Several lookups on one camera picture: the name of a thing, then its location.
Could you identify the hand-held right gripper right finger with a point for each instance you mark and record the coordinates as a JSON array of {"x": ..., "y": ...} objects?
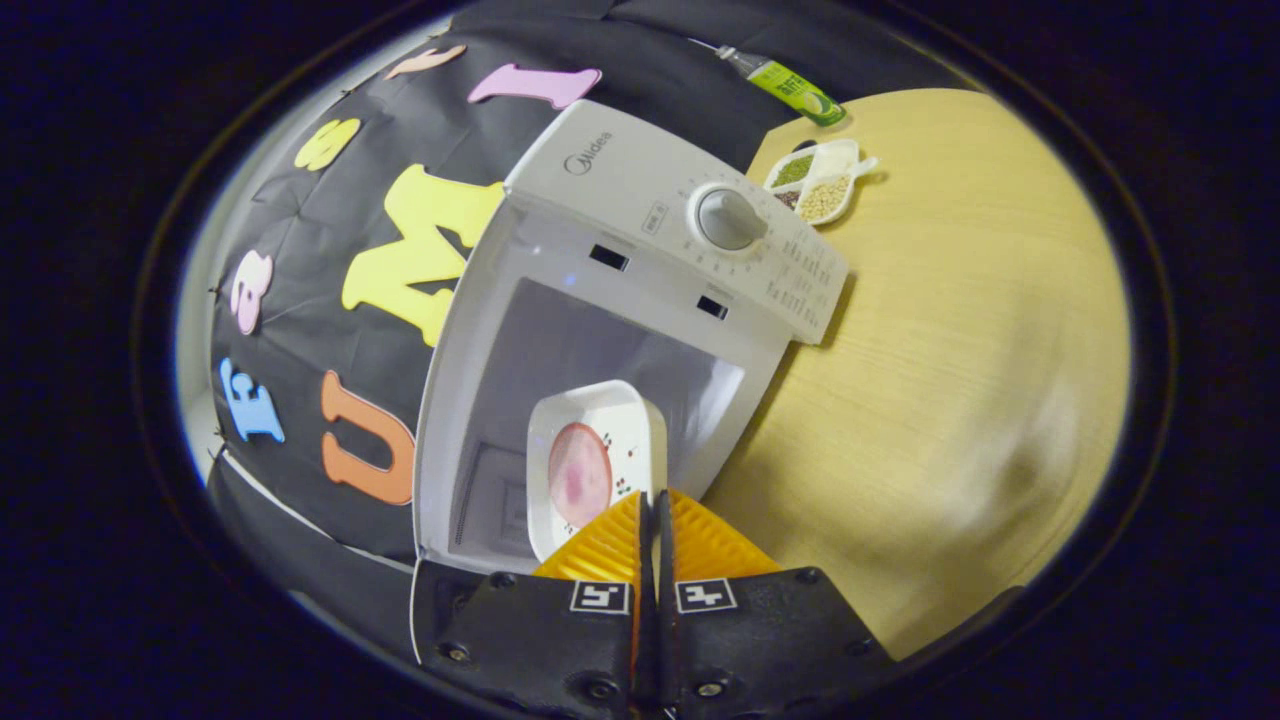
[{"x": 770, "y": 640}]

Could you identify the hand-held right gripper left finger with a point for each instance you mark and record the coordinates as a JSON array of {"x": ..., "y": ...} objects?
[{"x": 540, "y": 640}]

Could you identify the pink meat slice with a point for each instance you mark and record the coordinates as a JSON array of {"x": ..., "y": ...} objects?
[{"x": 580, "y": 475}]

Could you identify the white rectangular plate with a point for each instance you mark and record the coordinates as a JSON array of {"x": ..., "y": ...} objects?
[{"x": 635, "y": 420}]

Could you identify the white microwave oven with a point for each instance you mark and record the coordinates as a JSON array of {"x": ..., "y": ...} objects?
[{"x": 640, "y": 190}]

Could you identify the white divided dish with beans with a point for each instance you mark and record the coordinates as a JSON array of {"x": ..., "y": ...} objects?
[{"x": 835, "y": 160}]

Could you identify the green drink bottle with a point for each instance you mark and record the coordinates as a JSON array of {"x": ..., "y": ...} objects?
[{"x": 790, "y": 90}]

